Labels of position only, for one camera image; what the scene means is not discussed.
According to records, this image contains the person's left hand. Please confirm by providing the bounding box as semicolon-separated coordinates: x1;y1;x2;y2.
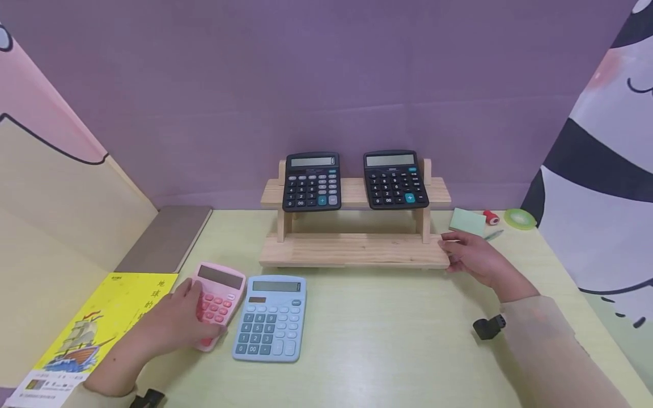
137;279;228;359

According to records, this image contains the person's right hand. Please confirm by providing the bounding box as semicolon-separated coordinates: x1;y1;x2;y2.
439;230;540;304

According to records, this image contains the pink calculator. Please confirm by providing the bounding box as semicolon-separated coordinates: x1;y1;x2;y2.
191;261;247;353

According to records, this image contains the wooden two-tier shelf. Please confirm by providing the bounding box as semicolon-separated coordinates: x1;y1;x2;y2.
258;158;453;270

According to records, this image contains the person's left forearm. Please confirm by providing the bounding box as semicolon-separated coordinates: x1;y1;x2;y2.
63;337;167;408

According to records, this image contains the person's right forearm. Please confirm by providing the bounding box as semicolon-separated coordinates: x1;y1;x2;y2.
499;294;636;408

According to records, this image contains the green sticky note pad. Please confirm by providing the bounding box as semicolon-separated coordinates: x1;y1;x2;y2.
448;207;487;238

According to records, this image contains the grey flat board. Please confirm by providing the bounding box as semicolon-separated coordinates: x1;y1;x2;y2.
114;205;213;274

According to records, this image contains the blue calculator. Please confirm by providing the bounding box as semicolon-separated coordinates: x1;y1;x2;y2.
231;275;307;363

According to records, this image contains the green tape roll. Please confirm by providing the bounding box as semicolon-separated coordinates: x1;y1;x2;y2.
503;208;538;231

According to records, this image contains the black wrist band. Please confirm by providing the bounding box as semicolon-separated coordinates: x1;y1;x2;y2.
472;314;507;341
129;388;167;408

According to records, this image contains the yellow book with ship picture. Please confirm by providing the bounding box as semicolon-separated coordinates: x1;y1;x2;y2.
2;272;179;408

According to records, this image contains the black calculator with grey keys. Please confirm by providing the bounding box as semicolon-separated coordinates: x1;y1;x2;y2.
282;151;342;213

